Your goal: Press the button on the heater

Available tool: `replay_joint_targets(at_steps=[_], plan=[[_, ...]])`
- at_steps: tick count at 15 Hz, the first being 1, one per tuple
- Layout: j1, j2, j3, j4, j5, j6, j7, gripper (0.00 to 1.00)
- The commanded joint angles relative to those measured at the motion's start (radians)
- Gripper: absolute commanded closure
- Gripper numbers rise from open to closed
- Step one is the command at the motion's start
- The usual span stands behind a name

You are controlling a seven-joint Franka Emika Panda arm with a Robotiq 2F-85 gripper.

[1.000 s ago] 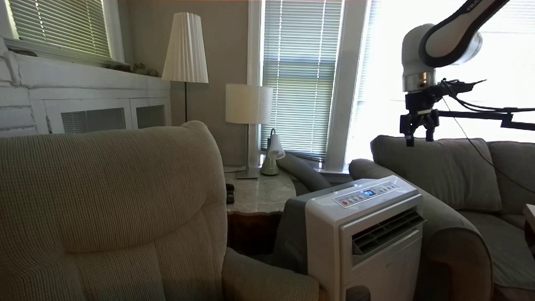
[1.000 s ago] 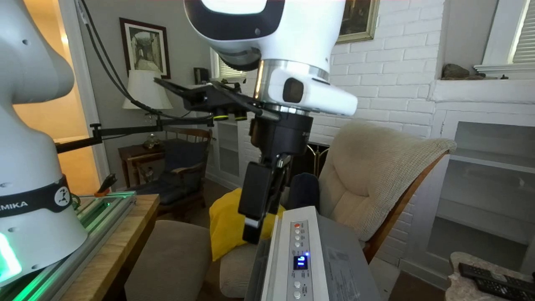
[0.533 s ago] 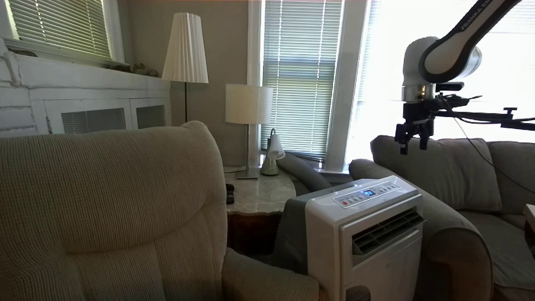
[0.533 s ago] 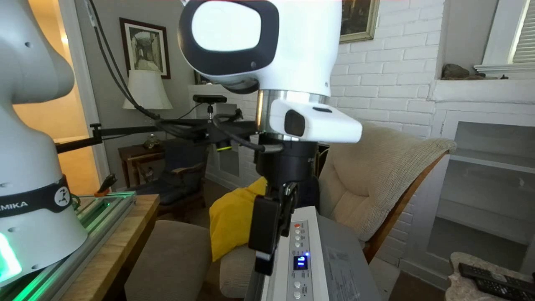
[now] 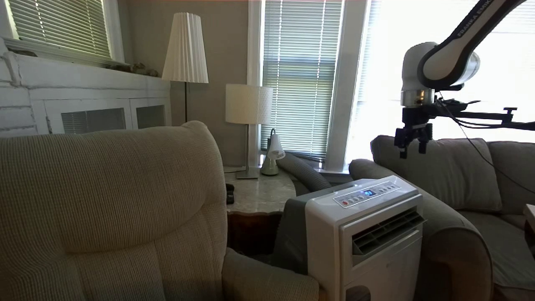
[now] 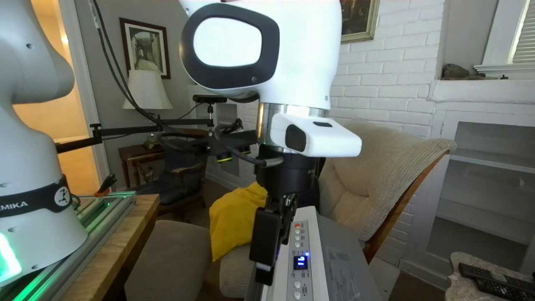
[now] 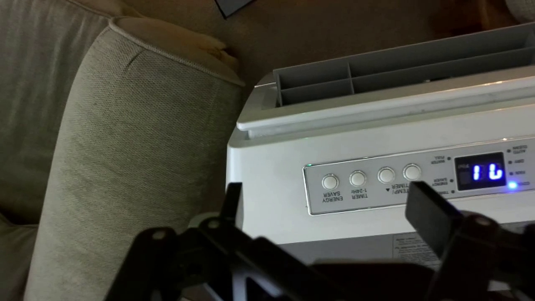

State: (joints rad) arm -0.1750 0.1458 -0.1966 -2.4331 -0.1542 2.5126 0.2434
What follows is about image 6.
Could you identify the yellow cloth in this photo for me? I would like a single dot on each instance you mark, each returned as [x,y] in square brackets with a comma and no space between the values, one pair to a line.
[235,219]

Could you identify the wooden chair dark cushion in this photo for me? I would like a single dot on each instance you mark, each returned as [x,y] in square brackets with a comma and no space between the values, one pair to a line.
[177,177]

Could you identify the window with slatted blinds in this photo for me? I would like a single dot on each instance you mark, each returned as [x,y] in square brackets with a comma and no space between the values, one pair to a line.
[514,33]

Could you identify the table lamp flared white shade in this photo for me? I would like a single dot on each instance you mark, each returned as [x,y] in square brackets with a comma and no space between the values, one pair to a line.
[147,88]

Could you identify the grey sofa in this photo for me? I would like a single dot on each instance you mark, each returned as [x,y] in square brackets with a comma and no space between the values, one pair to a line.
[167,261]

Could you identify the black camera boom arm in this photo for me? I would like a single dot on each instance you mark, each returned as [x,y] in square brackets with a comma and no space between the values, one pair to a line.
[122,130]

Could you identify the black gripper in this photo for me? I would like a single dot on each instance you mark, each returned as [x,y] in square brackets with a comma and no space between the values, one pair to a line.
[292,175]

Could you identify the small wooden side table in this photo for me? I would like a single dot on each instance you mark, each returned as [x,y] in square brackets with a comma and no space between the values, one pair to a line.
[135,164]

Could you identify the grey rock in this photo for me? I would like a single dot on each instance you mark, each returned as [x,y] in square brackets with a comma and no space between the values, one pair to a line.
[459,72]

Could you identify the black remote control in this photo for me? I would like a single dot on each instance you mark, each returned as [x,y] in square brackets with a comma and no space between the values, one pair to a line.
[489,274]
[498,291]

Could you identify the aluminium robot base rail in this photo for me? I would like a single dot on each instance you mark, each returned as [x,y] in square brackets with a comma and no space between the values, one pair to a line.
[100,214]

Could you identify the white built-in shelf cabinet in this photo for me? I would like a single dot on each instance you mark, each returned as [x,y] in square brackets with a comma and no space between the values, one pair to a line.
[484,184]

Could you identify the gold framed landscape painting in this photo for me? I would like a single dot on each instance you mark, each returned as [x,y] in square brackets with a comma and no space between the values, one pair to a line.
[359,18]

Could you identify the black orange clamp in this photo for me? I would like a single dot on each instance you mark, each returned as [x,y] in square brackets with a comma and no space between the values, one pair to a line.
[105,184]

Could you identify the black framed picture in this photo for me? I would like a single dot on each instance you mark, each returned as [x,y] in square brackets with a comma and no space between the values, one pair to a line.
[143,43]

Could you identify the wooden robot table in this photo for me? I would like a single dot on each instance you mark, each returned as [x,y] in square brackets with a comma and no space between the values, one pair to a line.
[113,251]

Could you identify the black stereo camera bar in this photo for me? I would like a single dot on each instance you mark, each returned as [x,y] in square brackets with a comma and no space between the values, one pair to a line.
[207,99]

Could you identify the white and grey portable heater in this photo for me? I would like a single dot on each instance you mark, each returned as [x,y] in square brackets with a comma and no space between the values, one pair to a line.
[334,267]

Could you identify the beige upholstered armchair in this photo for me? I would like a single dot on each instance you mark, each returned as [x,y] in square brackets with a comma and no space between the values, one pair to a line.
[377,177]

